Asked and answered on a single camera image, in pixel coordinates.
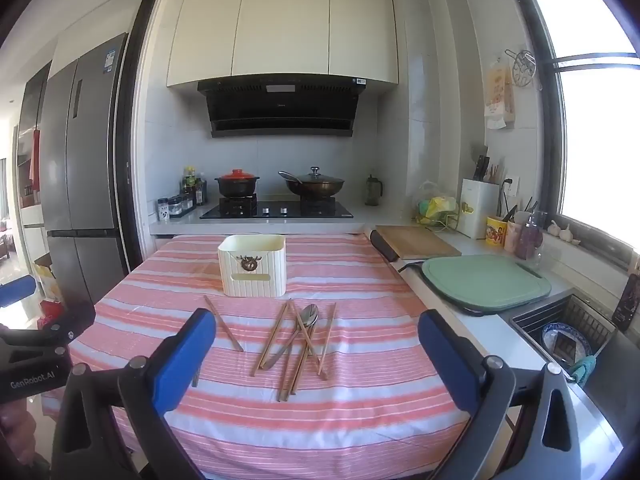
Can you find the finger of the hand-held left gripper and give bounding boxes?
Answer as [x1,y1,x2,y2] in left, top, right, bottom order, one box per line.
[37,300,97,347]
[0,276,37,309]

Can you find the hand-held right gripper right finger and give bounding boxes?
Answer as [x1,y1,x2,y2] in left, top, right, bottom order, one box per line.
[417,310,586,480]

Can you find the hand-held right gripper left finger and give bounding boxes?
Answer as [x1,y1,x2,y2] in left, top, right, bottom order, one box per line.
[50,308,217,480]

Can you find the wooden chopstick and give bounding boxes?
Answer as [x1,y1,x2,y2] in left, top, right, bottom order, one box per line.
[317,302,337,376]
[289,301,329,381]
[290,320,318,396]
[203,295,245,353]
[250,300,292,378]
[278,310,313,403]

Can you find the cream ribbed utensil holder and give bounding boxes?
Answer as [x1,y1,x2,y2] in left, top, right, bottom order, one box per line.
[217,234,288,298]

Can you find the steel spoon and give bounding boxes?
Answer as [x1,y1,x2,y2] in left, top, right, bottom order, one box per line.
[260,304,321,371]

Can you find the person's left hand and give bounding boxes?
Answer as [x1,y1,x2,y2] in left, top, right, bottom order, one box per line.
[0,400,40,480]

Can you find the green cutting board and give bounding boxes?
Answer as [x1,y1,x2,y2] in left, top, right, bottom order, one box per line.
[421,254,553,311]

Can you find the pink white striped tablecloth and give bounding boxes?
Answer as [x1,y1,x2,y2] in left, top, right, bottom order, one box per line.
[42,232,476,480]

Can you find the blue white bowl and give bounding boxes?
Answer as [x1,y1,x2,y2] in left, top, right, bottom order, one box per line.
[541,322,591,365]

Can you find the wooden cutting board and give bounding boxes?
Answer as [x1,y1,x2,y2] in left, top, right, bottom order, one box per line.
[375,225,462,261]

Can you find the grey refrigerator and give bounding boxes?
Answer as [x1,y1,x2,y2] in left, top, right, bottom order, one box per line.
[17,32,131,306]

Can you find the teal dish cloth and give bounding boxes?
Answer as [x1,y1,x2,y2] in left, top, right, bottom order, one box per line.
[569,355,598,386]

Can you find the yellow printed cup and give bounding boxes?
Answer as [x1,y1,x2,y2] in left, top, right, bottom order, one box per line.
[486,215,509,248]

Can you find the pink cup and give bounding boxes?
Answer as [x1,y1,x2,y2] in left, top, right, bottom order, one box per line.
[504,220,523,254]

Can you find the purple glass jar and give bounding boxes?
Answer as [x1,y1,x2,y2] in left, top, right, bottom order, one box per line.
[517,212,546,262]

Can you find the yellow green plastic bags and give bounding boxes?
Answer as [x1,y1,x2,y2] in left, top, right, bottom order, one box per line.
[412,181,462,227]

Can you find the white knife block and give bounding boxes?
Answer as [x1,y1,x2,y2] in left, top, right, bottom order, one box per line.
[459,177,501,240]

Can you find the steel sink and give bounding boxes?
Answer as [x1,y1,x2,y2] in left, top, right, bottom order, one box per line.
[509,293,622,382]

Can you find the black gas stove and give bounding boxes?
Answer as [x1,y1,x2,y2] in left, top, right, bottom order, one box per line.
[200,199,354,220]

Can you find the garlic bulbs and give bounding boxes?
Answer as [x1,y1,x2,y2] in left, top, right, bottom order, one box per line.
[546,220,574,243]

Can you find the black clay pot red lid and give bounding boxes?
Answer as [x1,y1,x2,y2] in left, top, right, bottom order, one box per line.
[215,169,261,199]

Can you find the glass jar with lid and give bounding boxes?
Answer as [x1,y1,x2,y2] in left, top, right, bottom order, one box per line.
[364,174,384,207]

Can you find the kitchen knives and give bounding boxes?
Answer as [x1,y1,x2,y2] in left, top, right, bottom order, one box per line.
[471,144,492,182]

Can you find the wok with glass lid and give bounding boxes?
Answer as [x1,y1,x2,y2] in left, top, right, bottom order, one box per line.
[278,166,346,200]

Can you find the black range hood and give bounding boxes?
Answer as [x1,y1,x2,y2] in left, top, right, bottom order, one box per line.
[197,77,368,139]

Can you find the hanging noodle packet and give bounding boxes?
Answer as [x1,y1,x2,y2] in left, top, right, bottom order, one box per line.
[483,57,516,131]

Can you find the window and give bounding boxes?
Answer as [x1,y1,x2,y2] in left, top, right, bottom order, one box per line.
[522,0,640,261]

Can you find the metal steamer rack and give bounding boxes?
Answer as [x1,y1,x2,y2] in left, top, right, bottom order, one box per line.
[504,48,544,92]

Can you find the dark door frame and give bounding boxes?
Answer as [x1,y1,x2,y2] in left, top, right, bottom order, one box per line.
[114,0,168,273]

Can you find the white wall cabinets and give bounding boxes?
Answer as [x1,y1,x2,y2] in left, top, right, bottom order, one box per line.
[166,0,399,88]

